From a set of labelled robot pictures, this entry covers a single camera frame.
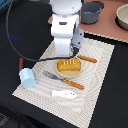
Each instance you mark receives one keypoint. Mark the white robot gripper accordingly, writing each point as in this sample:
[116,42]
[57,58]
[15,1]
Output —
[67,34]

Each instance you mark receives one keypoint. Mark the yellow bread loaf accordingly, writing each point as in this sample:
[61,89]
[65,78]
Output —
[69,65]

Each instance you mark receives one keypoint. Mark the light blue milk carton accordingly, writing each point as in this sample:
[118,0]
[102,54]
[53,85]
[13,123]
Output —
[27,78]

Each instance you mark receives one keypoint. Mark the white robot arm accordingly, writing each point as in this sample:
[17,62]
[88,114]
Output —
[65,7]

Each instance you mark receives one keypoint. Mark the large grey pot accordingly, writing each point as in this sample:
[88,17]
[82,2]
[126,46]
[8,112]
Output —
[90,12]

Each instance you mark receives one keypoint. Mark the tan round plate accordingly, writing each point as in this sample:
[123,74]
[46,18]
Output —
[69,74]

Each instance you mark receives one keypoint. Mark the beige woven placemat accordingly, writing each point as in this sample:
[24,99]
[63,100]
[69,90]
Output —
[76,111]

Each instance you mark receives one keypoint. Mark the red toy sausage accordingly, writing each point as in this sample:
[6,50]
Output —
[21,61]

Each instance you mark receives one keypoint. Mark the white toy fish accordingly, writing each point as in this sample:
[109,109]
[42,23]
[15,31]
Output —
[67,94]

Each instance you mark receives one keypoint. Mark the cream bowl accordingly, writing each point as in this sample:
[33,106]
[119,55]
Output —
[122,14]

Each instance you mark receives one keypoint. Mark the wooden handled knife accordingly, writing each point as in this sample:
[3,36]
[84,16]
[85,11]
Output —
[87,58]

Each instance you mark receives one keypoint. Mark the wooden handled fork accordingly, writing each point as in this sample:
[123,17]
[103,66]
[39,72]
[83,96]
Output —
[66,81]

